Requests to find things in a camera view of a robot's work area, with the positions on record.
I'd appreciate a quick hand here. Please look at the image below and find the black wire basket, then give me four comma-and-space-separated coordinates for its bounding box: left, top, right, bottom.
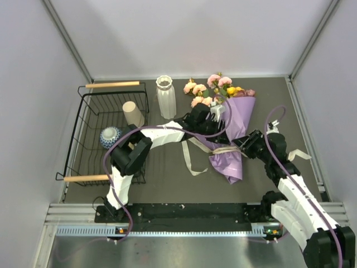
55, 82, 149, 186

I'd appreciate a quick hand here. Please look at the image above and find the purple flower bouquet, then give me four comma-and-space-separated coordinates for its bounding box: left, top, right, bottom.
184, 73, 255, 184

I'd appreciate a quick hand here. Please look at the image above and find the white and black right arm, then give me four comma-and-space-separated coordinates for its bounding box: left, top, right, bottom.
233, 130, 356, 267

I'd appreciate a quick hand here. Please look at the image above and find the white ribbed ceramic vase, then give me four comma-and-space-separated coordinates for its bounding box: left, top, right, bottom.
156, 75, 176, 119

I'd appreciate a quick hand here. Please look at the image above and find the cream printed ribbon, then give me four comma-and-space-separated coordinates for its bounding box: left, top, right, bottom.
181, 138, 312, 177

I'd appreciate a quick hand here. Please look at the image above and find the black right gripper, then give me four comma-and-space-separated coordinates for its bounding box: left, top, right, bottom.
231, 129, 272, 164

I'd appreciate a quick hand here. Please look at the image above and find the blue white patterned bowl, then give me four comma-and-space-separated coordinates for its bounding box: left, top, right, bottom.
100, 126, 122, 150

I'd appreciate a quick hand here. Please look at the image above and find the beige paper cup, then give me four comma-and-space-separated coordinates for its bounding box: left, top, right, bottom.
122, 101, 144, 127

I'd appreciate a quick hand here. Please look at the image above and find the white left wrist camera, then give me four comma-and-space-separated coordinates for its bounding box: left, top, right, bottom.
210, 101, 226, 122

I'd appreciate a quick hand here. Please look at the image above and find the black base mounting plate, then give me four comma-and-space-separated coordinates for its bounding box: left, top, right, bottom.
95, 203, 275, 223

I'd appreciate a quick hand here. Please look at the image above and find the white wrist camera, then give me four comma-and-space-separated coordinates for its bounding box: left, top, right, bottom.
210, 101, 226, 122
266, 120, 279, 135

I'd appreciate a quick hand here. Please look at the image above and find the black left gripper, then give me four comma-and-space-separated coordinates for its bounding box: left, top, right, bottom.
195, 117, 230, 145

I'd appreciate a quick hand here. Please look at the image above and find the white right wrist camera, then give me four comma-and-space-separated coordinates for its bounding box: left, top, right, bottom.
266, 120, 279, 135

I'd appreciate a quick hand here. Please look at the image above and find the grey slotted cable duct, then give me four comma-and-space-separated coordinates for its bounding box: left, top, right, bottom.
56, 226, 282, 238

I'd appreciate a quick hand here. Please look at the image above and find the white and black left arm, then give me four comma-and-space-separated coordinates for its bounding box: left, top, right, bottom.
103, 104, 229, 222

